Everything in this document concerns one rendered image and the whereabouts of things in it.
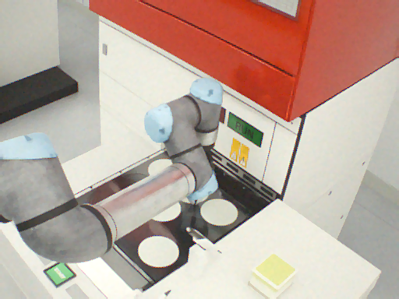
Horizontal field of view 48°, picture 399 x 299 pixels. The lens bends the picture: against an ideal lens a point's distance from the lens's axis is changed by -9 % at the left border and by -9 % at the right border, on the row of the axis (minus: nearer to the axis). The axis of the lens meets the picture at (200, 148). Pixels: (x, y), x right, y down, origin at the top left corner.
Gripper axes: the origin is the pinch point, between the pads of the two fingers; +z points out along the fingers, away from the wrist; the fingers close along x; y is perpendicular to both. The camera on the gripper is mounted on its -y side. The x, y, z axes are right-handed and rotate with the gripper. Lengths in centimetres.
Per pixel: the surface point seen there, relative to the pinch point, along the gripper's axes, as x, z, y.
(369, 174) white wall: -129, 82, 97
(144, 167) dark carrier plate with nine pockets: 12.4, 1.2, 16.1
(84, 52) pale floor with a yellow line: 46, 91, 265
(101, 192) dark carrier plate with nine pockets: 25.0, 1.3, 6.2
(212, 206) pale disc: -4.7, 1.3, -0.6
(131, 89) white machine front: 15.2, -7.1, 45.5
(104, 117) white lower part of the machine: 25, 13, 59
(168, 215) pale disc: 7.4, 1.3, -3.1
